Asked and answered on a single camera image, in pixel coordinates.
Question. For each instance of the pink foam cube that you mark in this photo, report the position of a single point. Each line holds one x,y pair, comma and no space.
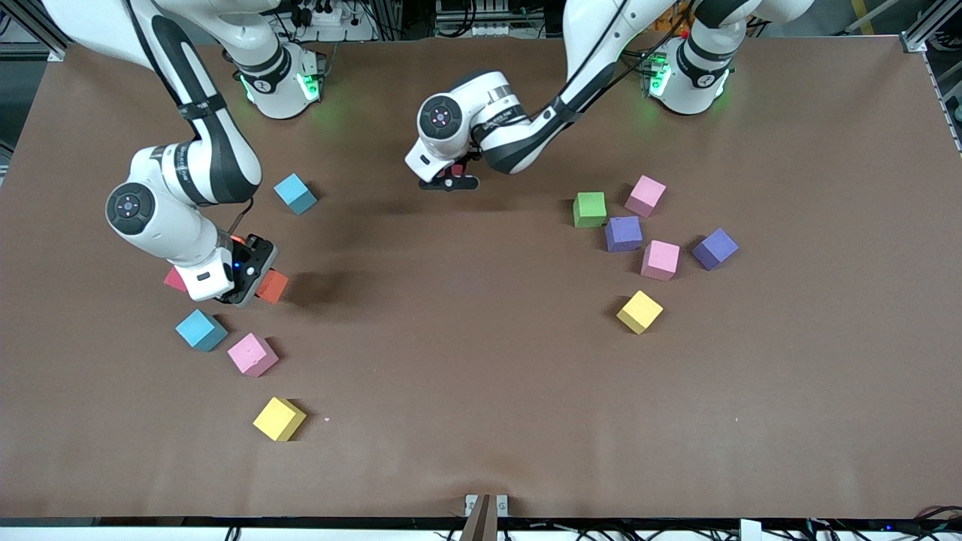
660,260
645,195
252,353

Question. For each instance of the blue foam cube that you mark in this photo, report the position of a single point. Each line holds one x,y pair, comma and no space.
297,194
199,329

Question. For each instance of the aluminium frame profile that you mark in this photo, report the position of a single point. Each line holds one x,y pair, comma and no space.
932,25
30,22

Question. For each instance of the purple foam cube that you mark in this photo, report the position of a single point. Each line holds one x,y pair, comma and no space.
714,249
623,234

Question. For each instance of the bag of orange items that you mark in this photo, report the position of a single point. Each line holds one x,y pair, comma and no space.
679,24

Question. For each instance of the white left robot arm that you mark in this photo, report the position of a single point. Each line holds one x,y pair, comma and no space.
601,45

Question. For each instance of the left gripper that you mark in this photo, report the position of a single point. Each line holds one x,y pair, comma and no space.
464,161

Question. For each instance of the metal bracket with brown post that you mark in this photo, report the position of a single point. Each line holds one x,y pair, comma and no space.
486,518

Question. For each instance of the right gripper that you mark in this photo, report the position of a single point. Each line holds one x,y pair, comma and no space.
255,258

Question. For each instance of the small white box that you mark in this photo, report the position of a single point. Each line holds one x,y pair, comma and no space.
750,530

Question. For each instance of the yellow foam cube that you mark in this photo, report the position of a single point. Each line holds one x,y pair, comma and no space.
639,312
278,418

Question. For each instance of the white power strip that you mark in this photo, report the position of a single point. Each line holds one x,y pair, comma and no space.
327,15

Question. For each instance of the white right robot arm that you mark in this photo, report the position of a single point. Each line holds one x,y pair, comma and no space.
83,22

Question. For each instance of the crimson foam cube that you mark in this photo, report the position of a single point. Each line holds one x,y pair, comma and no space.
174,281
457,171

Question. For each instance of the green foam cube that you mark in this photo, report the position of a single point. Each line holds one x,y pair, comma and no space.
590,210

